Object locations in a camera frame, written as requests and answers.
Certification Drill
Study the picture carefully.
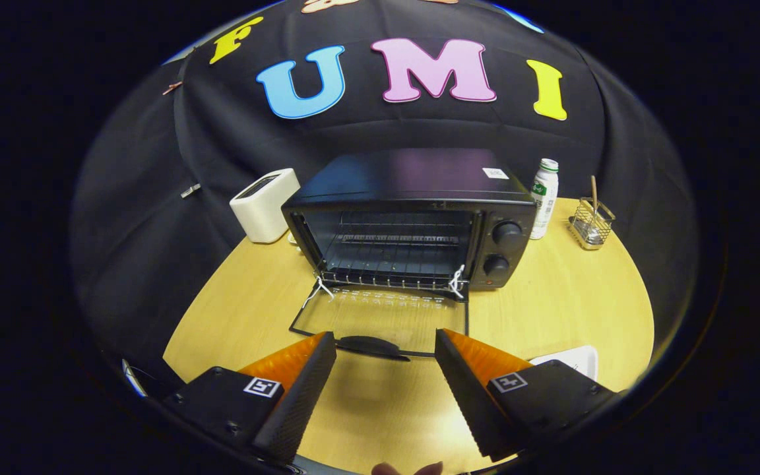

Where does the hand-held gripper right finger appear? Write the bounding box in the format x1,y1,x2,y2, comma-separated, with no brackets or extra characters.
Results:
435,329,618,462

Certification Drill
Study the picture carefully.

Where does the black toaster oven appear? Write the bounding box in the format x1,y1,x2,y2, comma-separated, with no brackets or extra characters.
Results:
281,148,538,362

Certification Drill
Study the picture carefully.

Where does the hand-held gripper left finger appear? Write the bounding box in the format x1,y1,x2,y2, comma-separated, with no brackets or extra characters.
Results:
164,331,338,466

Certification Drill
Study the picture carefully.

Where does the white drink bottle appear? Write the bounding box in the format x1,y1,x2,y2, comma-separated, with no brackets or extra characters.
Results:
529,158,559,240

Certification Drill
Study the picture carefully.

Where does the metal oven wire rack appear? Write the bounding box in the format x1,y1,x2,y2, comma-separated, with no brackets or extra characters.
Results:
323,211,474,291

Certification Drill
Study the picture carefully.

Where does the white toaster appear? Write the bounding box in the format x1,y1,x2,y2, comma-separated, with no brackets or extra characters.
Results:
230,168,301,244

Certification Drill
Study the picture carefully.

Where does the white cherry print dish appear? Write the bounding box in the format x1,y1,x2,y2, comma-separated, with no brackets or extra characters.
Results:
529,345,599,382

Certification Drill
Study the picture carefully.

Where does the metal wire basket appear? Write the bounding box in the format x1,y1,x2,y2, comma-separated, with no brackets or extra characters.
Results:
568,197,616,251

